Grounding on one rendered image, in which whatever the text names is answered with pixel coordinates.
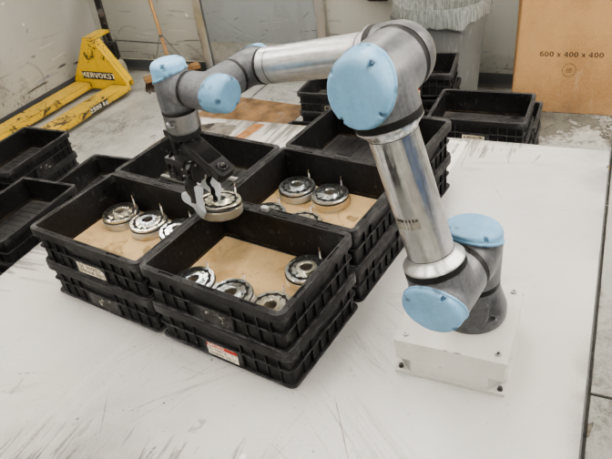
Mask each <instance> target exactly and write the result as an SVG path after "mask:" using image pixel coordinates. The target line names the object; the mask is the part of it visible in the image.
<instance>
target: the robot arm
mask: <svg viewBox="0 0 612 459"><path fill-rule="evenodd" d="M435 60H436V48H435V44H434V41H433V38H432V37H431V35H430V34H429V32H428V31H427V30H426V29H425V28H424V27H423V26H421V25H420V24H418V23H416V22H414V21H412V20H406V19H398V20H392V21H387V22H382V23H377V24H371V25H367V26H366V27H365V28H364V29H363V30H362V32H358V33H352V34H346V35H340V36H329V37H323V38H317V39H311V40H305V41H299V42H293V43H287V44H281V45H275V46H266V45H263V44H262V43H255V44H252V45H249V46H245V47H244V48H242V49H241V50H240V51H239V52H238V53H236V54H235V55H233V56H231V57H229V58H227V59H225V60H224V61H222V62H220V63H218V64H217V65H215V66H213V67H212V68H210V69H208V70H207V71H203V72H202V71H195V70H189V69H188V65H187V64H186V61H185V58H184V57H182V56H177V55H172V56H163V57H160V58H158V59H156V60H154V61H153V62H152V63H151V64H150V67H149V70H150V74H151V77H152V85H154V88H155V91H156V95H157V98H158V103H159V107H160V110H161V114H162V117H163V119H164V123H165V126H166V128H165V129H163V132H164V136H167V137H169V140H170V143H171V146H172V151H170V152H169V155H167V156H165V157H164V159H165V161H166V165H167V168H168V173H169V176H170V177H171V178H173V179H176V180H178V181H182V182H183V181H184V180H185V182H184V187H185V190H186V192H183V193H182V194H181V197H182V199H183V201H184V202H186V203H188V204H189V205H190V206H191V207H193V208H194V210H196V212H197V214H198V215H199V216H200V217H201V218H203V219H204V218H205V215H206V212H207V211H206V209H205V202H204V200H203V193H204V191H203V189H205V190H207V191H209V192H210V193H211V195H212V196H213V199H214V200H220V195H221V185H222V182H223V181H224V180H226V179H227V178H229V177H230V176H232V175H233V171H234V168H235V167H234V165H233V164H231V163H230V162H229V161H228V160H227V159H226V158H224V157H223V156H222V155H221V154H220V153H219V152H218V151H217V150H216V149H215V148H214V147H212V146H211V145H210V144H209V143H208V142H207V141H206V140H205V139H204V138H203V137H201V136H200V134H201V133H202V130H201V126H200V124H201V122H200V118H199V112H198V110H204V111H207V112H209V113H214V114H217V113H222V114H228V113H230V112H232V111H233V110H234V109H235V108H236V106H237V105H238V103H239V102H240V96H241V94H242V93H244V92H245V91H247V90H248V89H250V88H251V87H254V86H258V85H268V84H278V83H287V82H296V81H306V80H315V79H324V78H328V81H327V95H328V99H329V102H330V105H331V109H332V110H333V112H334V114H335V115H336V117H337V118H338V119H342V120H344V121H343V123H344V124H345V125H346V126H348V127H350V128H353V129H354V131H355V133H356V135H357V136H358V137H359V138H363V139H366V140H367V141H368V142H369V145H370V148H371V151H372V155H373V157H374V160H375V163H376V166H377V168H378V171H379V174H380V177H381V180H382V184H383V187H384V189H385V192H386V195H387V198H388V200H389V203H390V206H391V209H392V212H393V216H394V219H395V221H396V224H397V227H398V230H399V232H400V235H401V238H402V241H403V245H404V248H405V251H406V254H407V256H406V258H405V259H404V261H403V271H404V274H405V277H406V279H407V282H408V288H406V289H405V290H404V292H403V296H402V305H403V308H404V310H405V312H406V313H407V314H408V315H409V317H410V318H411V319H412V320H414V321H415V322H417V323H419V324H420V325H422V326H423V327H424V328H426V329H428V330H431V331H435V332H452V331H455V332H460V333H465V334H482V333H487V332H491V331H493V330H495V329H496V328H498V327H499V326H500V325H501V324H502V323H503V322H504V320H505V317H506V312H507V301H506V297H505V294H504V291H503V288H502V285H501V271H502V260H503V249H504V244H505V238H504V229H503V227H502V225H501V224H500V223H499V222H498V221H497V220H495V219H493V218H491V217H488V216H486V215H483V214H477V213H465V214H457V215H454V216H452V217H451V218H449V219H447V218H446V216H445V213H444V207H443V204H442V201H441V198H440V195H439V191H438V188H437V186H436V182H435V179H434V174H433V171H432V168H431V164H430V161H429V158H428V155H427V152H426V149H425V145H424V143H423V137H422V134H421V131H420V128H419V125H418V124H419V121H420V120H421V118H422V116H423V114H424V109H423V103H422V100H421V97H420V94H419V90H418V88H419V87H420V86H421V85H422V84H423V83H424V82H425V81H426V80H427V79H428V78H429V76H430V75H431V74H432V72H433V70H434V65H435ZM173 154H174V155H173ZM171 155H173V156H171ZM170 156H171V157H170ZM168 164H170V165H171V167H172V170H173V173H170V169H169V166H168ZM197 182H198V183H200V185H201V186H202V187H201V186H198V184H197Z"/></svg>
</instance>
